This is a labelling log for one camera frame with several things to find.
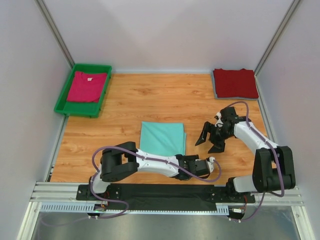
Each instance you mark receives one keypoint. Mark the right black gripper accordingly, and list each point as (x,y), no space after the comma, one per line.
(218,147)

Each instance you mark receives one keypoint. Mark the teal t shirt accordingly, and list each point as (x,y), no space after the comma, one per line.
(163,139)

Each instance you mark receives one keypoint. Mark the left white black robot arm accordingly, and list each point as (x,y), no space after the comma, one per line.
(115,163)

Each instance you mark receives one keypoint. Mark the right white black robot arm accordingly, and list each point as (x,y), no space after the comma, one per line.
(273,167)

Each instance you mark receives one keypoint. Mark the dark red folded t shirt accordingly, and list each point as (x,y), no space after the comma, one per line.
(235,83)

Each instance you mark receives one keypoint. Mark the green plastic tray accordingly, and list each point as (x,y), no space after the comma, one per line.
(90,110)

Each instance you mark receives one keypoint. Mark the pink folded t shirt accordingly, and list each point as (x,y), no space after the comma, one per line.
(86,87)

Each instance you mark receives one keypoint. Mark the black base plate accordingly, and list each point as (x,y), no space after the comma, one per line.
(180,197)

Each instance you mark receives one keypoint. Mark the slotted grey cable duct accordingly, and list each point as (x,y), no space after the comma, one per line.
(64,207)

